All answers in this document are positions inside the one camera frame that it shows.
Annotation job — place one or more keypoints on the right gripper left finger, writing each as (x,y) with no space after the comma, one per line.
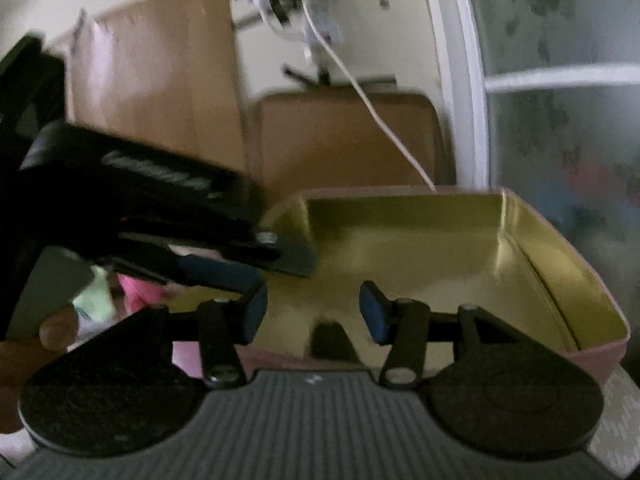
(217,327)

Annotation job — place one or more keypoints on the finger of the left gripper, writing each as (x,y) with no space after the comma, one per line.
(282,241)
(191,271)

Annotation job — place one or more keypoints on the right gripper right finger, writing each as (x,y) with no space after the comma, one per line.
(408,327)

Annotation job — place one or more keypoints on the light green cloth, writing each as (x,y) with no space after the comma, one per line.
(95,302)

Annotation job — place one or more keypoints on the pink fluffy cloth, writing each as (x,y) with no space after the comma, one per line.
(140,294)

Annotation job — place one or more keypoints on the person's left hand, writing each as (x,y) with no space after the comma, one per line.
(21,359)

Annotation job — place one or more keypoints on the pink macaron biscuit tin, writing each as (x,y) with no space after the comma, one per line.
(445,249)

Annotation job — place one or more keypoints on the large brown cardboard sheet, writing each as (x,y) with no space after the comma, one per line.
(162,72)

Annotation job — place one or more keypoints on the chevron patterned tablecloth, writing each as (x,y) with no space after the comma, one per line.
(616,443)

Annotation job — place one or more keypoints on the white frosted glass door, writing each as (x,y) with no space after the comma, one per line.
(542,97)

